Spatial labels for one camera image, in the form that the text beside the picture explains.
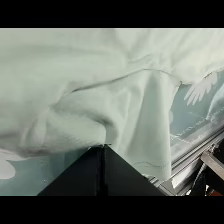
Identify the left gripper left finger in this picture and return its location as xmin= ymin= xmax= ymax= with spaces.
xmin=37 ymin=145 xmax=103 ymax=197

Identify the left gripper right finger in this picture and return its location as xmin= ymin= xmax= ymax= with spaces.
xmin=102 ymin=143 xmax=167 ymax=197

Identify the pale green shirt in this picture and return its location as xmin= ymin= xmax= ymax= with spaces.
xmin=0 ymin=28 xmax=224 ymax=182

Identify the silver frame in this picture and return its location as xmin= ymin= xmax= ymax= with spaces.
xmin=146 ymin=125 xmax=224 ymax=197

